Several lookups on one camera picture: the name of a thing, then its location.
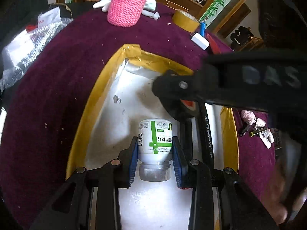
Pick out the person's right hand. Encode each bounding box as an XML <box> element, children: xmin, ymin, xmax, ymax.
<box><xmin>262</xmin><ymin>133</ymin><xmax>306</xmax><ymax>229</ymax></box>

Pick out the white plush toy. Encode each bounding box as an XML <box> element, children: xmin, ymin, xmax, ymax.
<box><xmin>92</xmin><ymin>0</ymin><xmax>161</xmax><ymax>20</ymax></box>

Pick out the pink knitted cup sleeve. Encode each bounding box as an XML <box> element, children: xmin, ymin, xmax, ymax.
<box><xmin>107</xmin><ymin>0</ymin><xmax>146</xmax><ymax>27</ymax></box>

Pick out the white eraser block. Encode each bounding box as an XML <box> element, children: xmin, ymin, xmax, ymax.
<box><xmin>191</xmin><ymin>33</ymin><xmax>210</xmax><ymax>50</ymax></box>

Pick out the red foil snack packet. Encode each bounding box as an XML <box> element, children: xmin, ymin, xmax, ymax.
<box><xmin>206</xmin><ymin>33</ymin><xmax>221</xmax><ymax>55</ymax></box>

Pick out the blue lighter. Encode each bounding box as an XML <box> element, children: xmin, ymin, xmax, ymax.
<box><xmin>199</xmin><ymin>21</ymin><xmax>207</xmax><ymax>37</ymax></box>

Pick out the black electrical tape roll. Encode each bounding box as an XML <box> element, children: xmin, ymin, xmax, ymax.
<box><xmin>159</xmin><ymin>98</ymin><xmax>199</xmax><ymax>122</ymax></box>

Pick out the black marker teal cap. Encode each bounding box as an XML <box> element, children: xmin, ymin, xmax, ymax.
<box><xmin>197</xmin><ymin>103</ymin><xmax>214</xmax><ymax>169</ymax></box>

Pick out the silver bubble wrap bag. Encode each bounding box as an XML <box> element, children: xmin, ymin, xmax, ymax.
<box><xmin>1</xmin><ymin>7</ymin><xmax>73</xmax><ymax>90</ymax></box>

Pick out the gold-rimmed white tray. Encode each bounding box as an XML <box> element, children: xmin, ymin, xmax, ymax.
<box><xmin>65</xmin><ymin>44</ymin><xmax>240</xmax><ymax>230</ymax></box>

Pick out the purple velvet bedspread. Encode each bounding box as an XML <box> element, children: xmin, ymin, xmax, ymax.
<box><xmin>0</xmin><ymin>2</ymin><xmax>276</xmax><ymax>230</ymax></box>

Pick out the yellow packing tape roll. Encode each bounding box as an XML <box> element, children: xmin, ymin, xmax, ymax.
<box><xmin>172</xmin><ymin>9</ymin><xmax>200</xmax><ymax>33</ymax></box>

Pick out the white green-label medicine bottle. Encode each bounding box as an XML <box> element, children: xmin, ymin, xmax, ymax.
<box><xmin>138</xmin><ymin>119</ymin><xmax>173</xmax><ymax>182</ymax></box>

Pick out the pink fluffy keychain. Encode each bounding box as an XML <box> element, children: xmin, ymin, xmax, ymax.
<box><xmin>239</xmin><ymin>110</ymin><xmax>274</xmax><ymax>149</ymax></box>

